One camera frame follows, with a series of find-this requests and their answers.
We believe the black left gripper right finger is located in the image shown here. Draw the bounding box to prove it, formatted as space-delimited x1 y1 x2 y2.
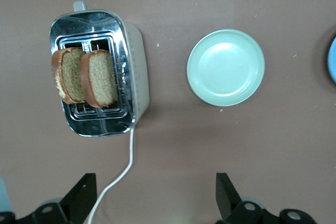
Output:
215 173 243 221

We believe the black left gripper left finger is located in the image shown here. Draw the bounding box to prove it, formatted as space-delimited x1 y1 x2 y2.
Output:
59 173 97 224

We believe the brown bread slice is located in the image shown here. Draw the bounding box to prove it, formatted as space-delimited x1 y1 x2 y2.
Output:
51 47 87 105
80 49 119 109

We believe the mint green round plate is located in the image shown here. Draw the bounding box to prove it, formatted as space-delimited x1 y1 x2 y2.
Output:
186 29 266 108

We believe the blue round plate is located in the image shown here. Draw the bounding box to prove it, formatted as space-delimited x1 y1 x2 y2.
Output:
326 35 336 84

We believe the beige chrome two-slot toaster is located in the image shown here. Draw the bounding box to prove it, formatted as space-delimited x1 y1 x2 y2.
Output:
49 0 151 138

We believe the white toaster power cord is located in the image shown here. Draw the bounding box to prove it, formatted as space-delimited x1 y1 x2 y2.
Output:
86 126 135 224

